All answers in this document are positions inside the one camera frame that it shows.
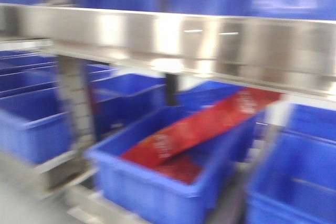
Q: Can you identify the red cardboard package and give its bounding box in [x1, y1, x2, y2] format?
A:
[120, 88, 281, 184]

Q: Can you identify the blue bin lower centre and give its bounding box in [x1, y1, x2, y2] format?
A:
[85, 106, 265, 223]

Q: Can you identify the blue bin rear centre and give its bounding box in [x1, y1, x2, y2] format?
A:
[85, 64, 166, 141]

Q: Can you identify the stainless steel shelf front rail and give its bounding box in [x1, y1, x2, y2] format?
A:
[1, 4, 335, 100]

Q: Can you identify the blue bin lower right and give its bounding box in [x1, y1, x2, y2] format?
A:
[245, 104, 335, 223]

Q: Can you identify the blue bin lower left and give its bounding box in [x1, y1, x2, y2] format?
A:
[1, 51, 73, 164]

